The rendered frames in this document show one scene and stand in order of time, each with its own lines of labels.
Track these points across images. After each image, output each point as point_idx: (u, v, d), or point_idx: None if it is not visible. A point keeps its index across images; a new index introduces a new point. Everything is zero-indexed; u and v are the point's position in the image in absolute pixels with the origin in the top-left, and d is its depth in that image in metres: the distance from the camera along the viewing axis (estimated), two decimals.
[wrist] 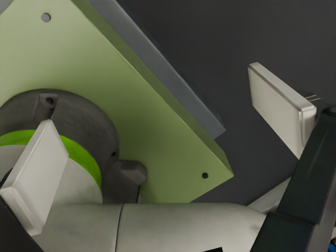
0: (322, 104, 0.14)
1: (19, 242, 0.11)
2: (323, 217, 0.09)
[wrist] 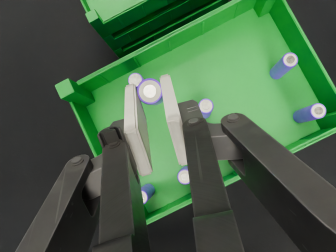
0: (197, 114, 0.17)
1: (120, 191, 0.12)
2: (229, 204, 0.10)
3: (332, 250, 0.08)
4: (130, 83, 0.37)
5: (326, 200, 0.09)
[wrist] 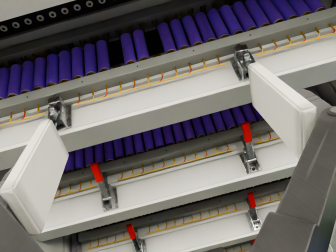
0: (322, 104, 0.14)
1: (19, 242, 0.11)
2: (323, 217, 0.09)
3: None
4: None
5: None
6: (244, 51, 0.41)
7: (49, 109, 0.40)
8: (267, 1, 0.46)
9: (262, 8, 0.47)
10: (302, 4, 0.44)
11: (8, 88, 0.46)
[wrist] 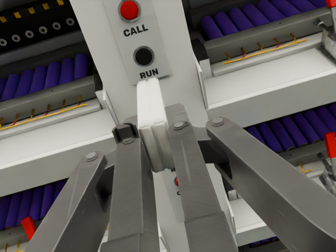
0: (183, 117, 0.17)
1: (132, 188, 0.12)
2: (219, 206, 0.10)
3: (322, 249, 0.08)
4: None
5: (314, 200, 0.09)
6: None
7: None
8: (36, 74, 0.42)
9: (33, 81, 0.42)
10: (63, 76, 0.40)
11: None
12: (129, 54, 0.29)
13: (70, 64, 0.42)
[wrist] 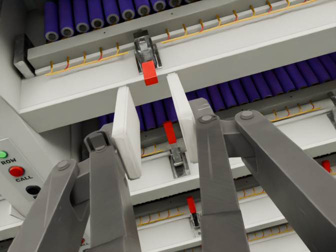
0: (208, 112, 0.16)
1: (110, 194, 0.12)
2: (238, 204, 0.10)
3: None
4: None
5: None
6: None
7: (139, 42, 0.33)
8: None
9: None
10: None
11: (75, 18, 0.39)
12: None
13: None
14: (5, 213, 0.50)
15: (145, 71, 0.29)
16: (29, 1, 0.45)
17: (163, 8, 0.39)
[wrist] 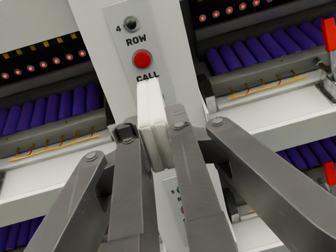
0: (183, 117, 0.17)
1: (132, 188, 0.12)
2: (219, 206, 0.10)
3: (322, 249, 0.08)
4: None
5: (314, 200, 0.09)
6: None
7: None
8: (50, 103, 0.44)
9: (46, 110, 0.45)
10: (76, 107, 0.42)
11: None
12: None
13: (82, 94, 0.45)
14: None
15: None
16: None
17: None
